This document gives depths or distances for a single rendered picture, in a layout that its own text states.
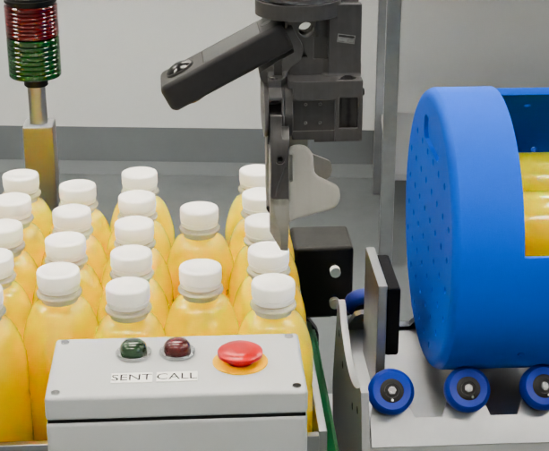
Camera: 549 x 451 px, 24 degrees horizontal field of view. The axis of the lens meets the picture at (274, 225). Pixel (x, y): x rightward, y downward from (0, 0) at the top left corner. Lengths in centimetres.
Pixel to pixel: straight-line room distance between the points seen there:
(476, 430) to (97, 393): 45
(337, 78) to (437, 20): 356
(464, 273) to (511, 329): 8
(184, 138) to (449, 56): 99
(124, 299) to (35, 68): 53
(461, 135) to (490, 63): 347
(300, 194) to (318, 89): 9
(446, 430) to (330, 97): 39
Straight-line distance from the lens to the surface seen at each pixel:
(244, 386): 101
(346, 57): 108
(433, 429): 130
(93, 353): 106
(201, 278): 117
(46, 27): 160
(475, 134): 123
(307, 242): 152
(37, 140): 164
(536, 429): 132
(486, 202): 120
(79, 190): 138
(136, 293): 114
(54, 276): 118
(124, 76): 473
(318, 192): 109
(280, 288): 114
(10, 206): 135
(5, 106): 484
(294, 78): 108
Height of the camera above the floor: 159
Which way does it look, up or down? 22 degrees down
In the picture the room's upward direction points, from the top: straight up
